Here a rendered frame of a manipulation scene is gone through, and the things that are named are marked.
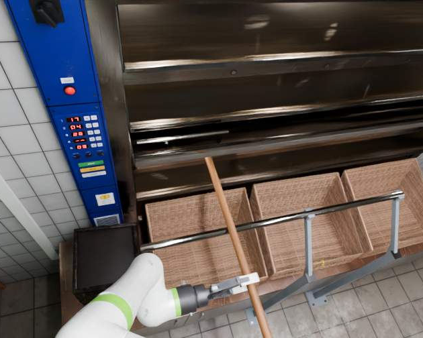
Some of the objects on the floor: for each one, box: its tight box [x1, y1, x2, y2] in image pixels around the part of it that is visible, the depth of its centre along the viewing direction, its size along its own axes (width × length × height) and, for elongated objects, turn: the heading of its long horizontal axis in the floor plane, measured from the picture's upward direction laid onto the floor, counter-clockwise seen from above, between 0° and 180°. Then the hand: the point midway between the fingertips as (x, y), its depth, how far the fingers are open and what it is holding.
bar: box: [140, 190, 405, 327], centre depth 179 cm, size 31×127×118 cm, turn 100°
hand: (249, 282), depth 117 cm, fingers open, 12 cm apart
